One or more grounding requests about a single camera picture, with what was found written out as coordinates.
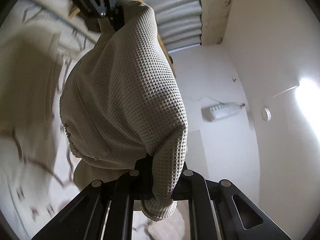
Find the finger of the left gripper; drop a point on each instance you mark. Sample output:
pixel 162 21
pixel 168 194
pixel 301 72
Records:
pixel 116 17
pixel 92 24

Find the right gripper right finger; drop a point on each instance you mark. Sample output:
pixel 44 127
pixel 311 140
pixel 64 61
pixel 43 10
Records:
pixel 219 210

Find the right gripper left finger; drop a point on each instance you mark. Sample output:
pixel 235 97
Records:
pixel 103 210

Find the beige waffle knit top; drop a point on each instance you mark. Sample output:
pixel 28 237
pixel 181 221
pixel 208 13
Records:
pixel 112 122

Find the grey window curtain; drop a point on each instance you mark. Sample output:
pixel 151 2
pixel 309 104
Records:
pixel 179 22

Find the folded beige waffle garment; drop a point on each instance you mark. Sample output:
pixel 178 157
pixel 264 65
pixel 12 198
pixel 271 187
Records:
pixel 30 69

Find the bear print bed cover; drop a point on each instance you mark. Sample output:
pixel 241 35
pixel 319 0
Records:
pixel 37 170

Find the beige curtain valance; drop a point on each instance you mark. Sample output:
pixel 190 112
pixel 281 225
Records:
pixel 215 14

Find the round ceiling light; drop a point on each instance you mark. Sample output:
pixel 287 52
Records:
pixel 266 114

